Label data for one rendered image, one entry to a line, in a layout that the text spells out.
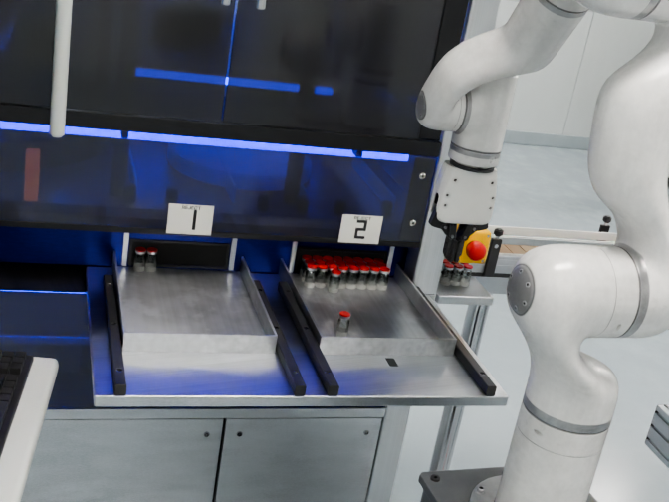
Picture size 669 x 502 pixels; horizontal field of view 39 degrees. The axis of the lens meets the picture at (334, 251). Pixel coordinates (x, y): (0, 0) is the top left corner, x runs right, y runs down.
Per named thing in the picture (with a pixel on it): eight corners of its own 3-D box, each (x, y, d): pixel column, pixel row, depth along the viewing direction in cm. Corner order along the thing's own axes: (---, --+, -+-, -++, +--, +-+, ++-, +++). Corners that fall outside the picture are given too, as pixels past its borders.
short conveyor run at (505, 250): (417, 292, 210) (432, 226, 204) (395, 263, 224) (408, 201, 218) (680, 302, 231) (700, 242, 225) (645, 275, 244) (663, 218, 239)
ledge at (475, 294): (415, 276, 214) (416, 268, 213) (467, 278, 218) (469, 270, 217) (437, 303, 202) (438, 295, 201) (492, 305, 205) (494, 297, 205)
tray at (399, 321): (278, 273, 198) (280, 258, 197) (394, 278, 206) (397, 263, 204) (318, 354, 168) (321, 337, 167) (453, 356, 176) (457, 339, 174)
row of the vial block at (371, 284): (302, 283, 195) (306, 263, 193) (384, 286, 200) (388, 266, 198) (305, 288, 193) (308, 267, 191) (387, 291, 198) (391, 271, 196)
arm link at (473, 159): (491, 140, 162) (487, 157, 163) (443, 135, 160) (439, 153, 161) (512, 155, 155) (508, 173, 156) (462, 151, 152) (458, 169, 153)
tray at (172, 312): (111, 266, 188) (112, 250, 186) (241, 272, 196) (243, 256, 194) (121, 351, 158) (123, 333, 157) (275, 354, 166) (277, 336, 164)
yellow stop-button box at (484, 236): (441, 249, 204) (448, 217, 201) (472, 250, 206) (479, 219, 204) (454, 263, 197) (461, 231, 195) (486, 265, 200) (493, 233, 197)
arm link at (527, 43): (498, 2, 128) (415, 141, 152) (599, 16, 133) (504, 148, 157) (483, -45, 132) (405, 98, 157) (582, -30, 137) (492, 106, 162)
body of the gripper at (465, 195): (492, 153, 163) (478, 214, 167) (436, 148, 160) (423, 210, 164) (510, 167, 156) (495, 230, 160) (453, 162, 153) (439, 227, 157)
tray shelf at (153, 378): (85, 274, 187) (86, 265, 186) (415, 287, 208) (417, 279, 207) (94, 406, 145) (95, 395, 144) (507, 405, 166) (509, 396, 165)
